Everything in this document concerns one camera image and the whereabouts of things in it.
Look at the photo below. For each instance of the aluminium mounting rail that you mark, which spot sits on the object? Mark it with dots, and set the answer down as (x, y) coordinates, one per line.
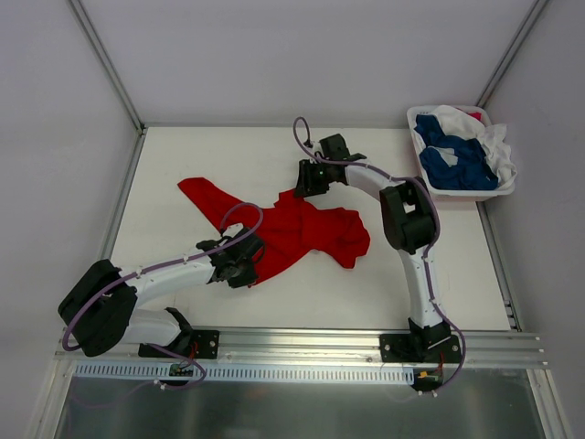
(347, 347)

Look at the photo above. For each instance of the red t shirt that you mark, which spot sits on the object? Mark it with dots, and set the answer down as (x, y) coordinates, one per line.
(290, 229)

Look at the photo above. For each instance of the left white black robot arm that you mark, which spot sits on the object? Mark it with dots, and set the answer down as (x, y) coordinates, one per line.
(106, 305)

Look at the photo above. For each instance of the blue t shirt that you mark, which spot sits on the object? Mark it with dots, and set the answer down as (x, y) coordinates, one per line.
(451, 162)

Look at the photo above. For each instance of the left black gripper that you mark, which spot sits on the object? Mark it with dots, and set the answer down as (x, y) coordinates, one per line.
(249, 268)

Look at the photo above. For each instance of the white t shirt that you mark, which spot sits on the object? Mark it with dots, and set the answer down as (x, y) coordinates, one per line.
(491, 137)

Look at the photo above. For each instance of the white slotted cable duct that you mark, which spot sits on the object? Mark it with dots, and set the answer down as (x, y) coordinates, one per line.
(243, 373)

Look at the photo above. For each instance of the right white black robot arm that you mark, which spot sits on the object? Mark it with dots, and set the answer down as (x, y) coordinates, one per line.
(410, 224)

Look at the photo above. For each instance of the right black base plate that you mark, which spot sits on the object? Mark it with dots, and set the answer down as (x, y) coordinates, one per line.
(408, 348)

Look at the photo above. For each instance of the white laundry basket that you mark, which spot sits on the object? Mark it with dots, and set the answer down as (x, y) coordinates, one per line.
(437, 193)

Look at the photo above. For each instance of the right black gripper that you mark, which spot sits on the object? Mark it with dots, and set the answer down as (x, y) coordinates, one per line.
(306, 181)

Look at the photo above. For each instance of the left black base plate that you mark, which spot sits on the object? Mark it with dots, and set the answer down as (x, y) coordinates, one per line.
(205, 343)

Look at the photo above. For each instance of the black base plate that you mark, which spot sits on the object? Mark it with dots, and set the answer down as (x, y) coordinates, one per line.
(408, 348)
(205, 343)

